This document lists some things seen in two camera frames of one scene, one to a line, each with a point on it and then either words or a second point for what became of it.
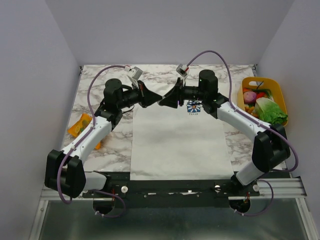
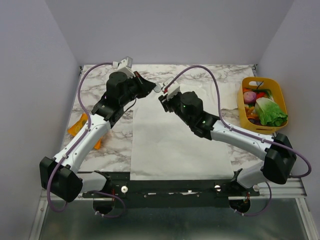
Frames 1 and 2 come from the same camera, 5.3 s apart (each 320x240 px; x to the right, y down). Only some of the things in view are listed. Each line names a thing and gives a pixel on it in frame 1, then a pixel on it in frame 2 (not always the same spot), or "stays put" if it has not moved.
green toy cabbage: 268,111 stays put
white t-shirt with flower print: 186,143 stays put
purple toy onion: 250,97 stays put
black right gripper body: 179,92 -> 165,101
